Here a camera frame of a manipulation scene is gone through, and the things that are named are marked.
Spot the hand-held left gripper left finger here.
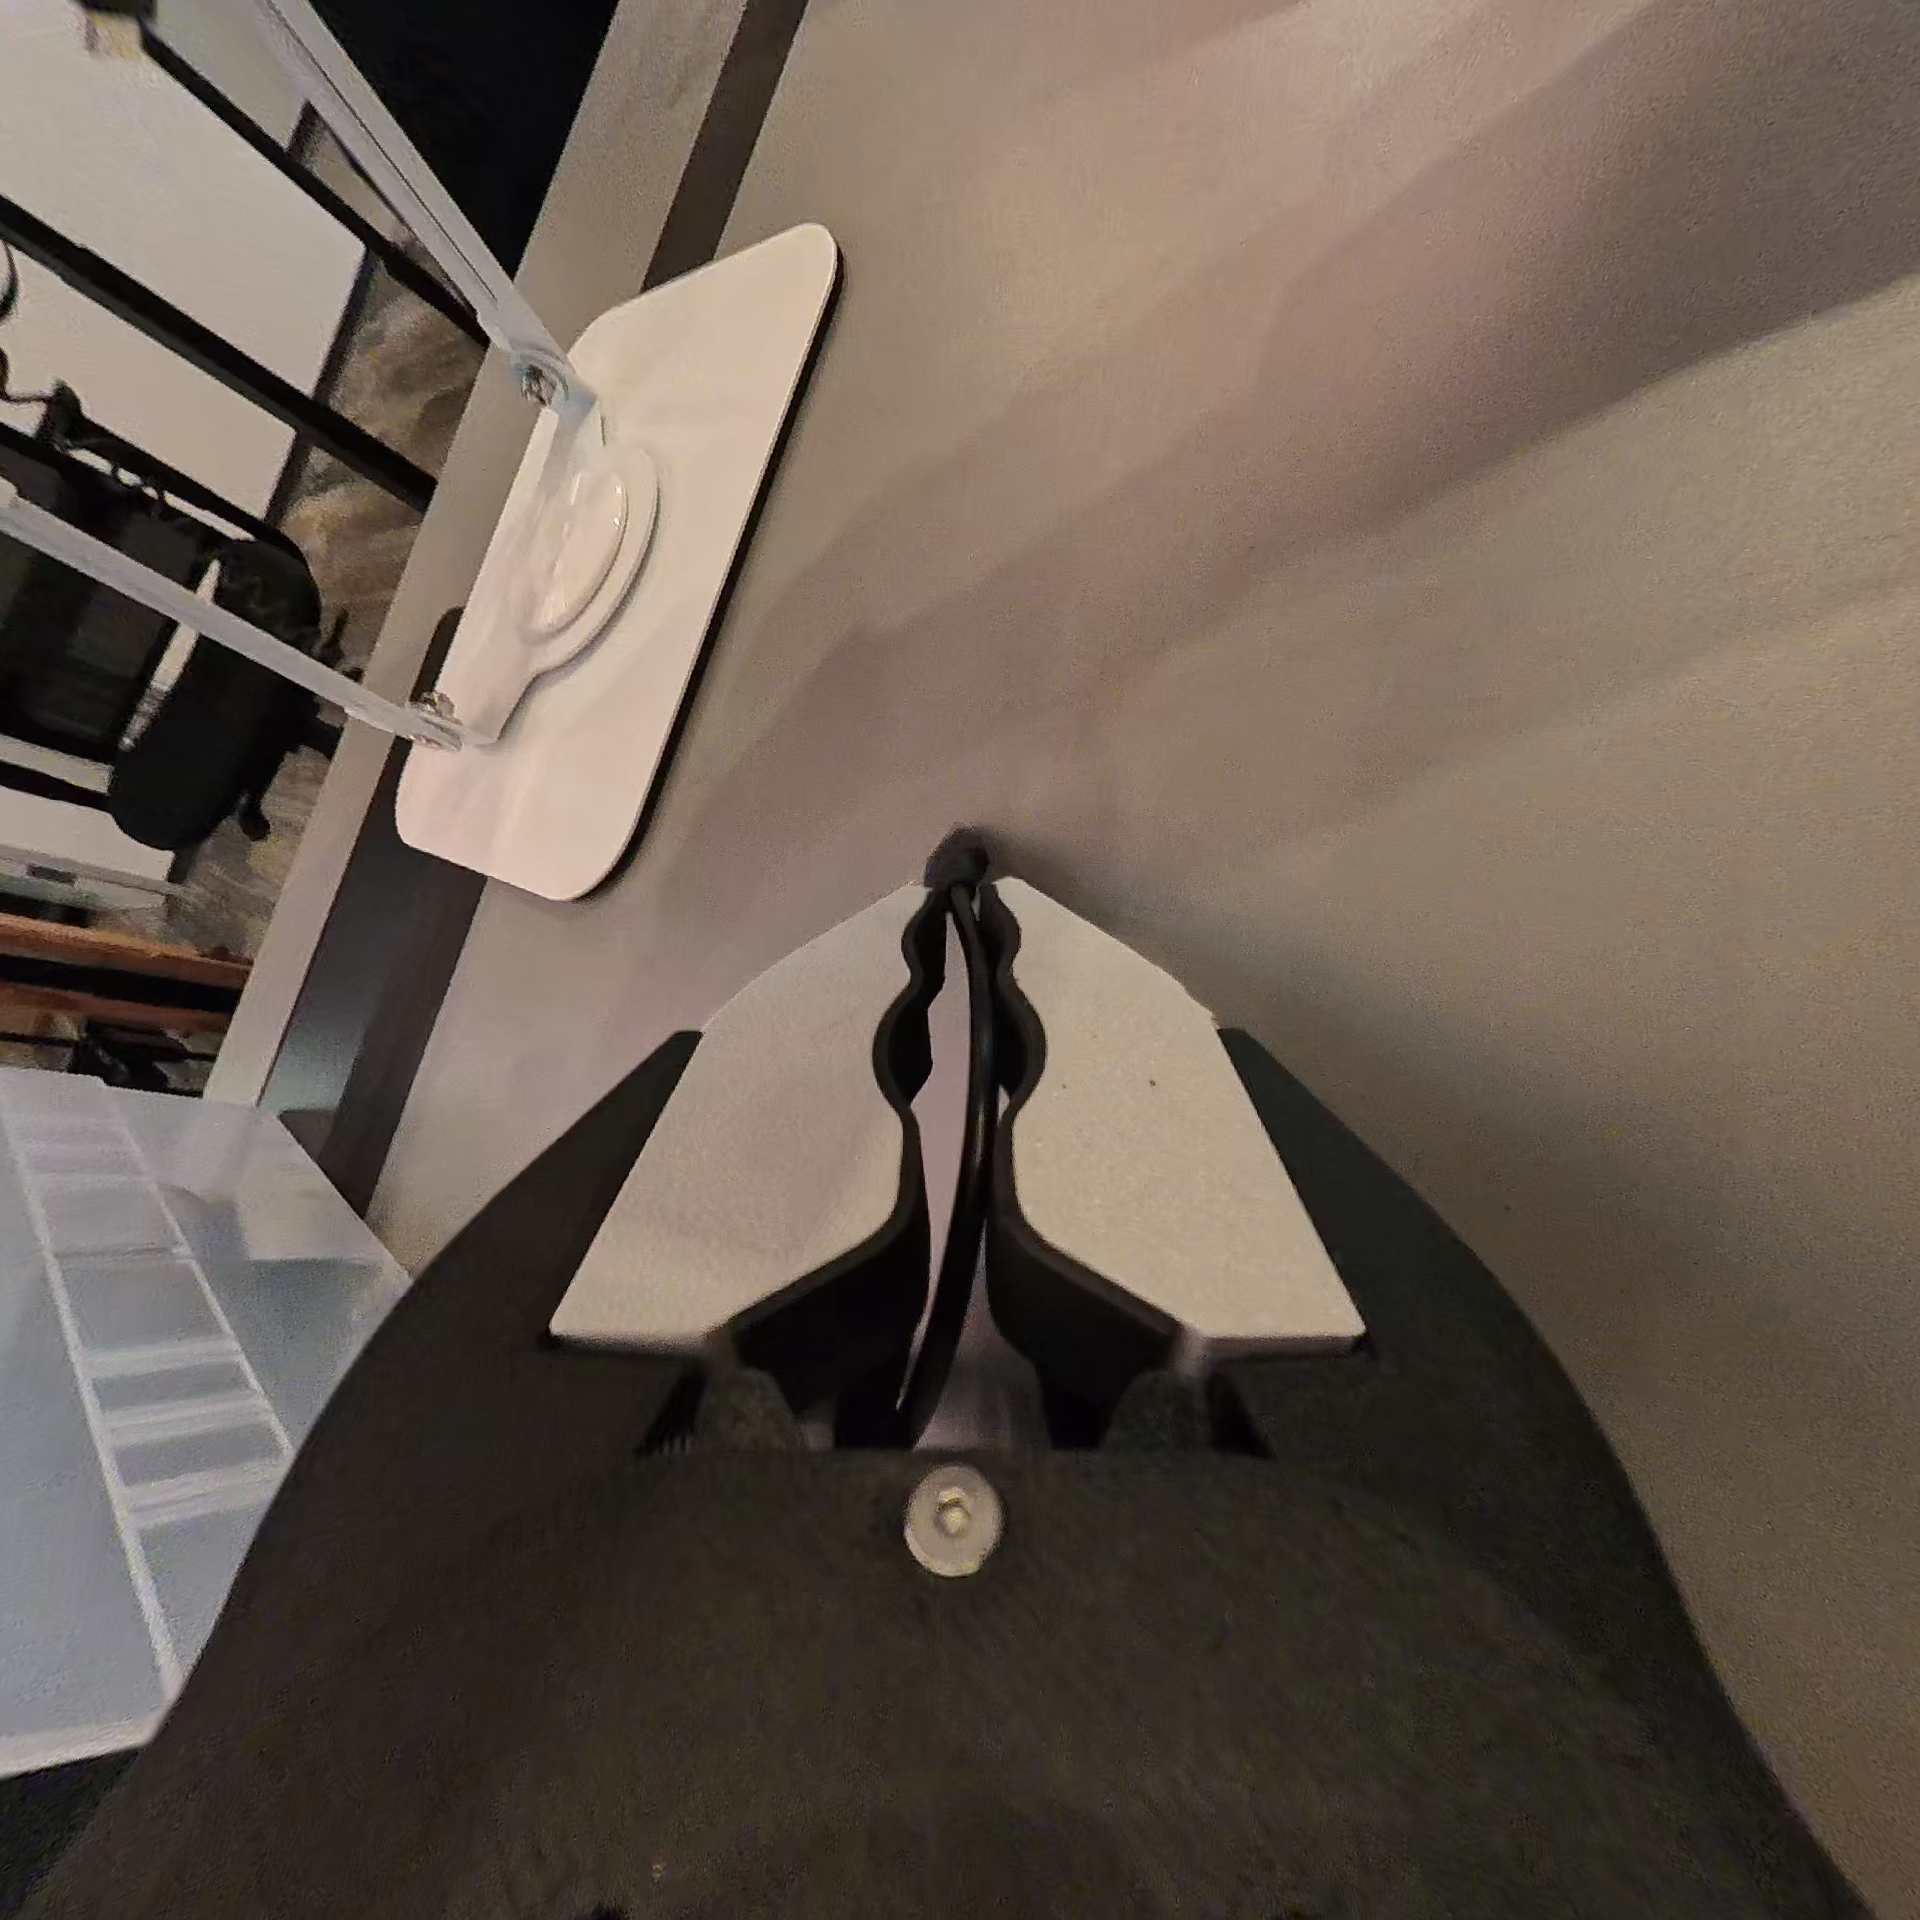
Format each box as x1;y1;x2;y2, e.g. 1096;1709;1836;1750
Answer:
551;878;942;1435

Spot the clear plastic bin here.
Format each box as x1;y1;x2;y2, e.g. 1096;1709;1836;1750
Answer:
0;1065;413;1777

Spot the white stand base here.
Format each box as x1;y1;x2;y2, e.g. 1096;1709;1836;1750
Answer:
0;0;846;903

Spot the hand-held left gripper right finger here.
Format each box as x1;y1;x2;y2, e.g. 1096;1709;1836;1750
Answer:
981;873;1370;1442

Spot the blue usb cable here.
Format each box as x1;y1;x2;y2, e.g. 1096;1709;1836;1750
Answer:
911;832;1013;1448

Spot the black office chair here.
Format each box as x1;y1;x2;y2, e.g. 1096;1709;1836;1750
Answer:
0;536;326;860

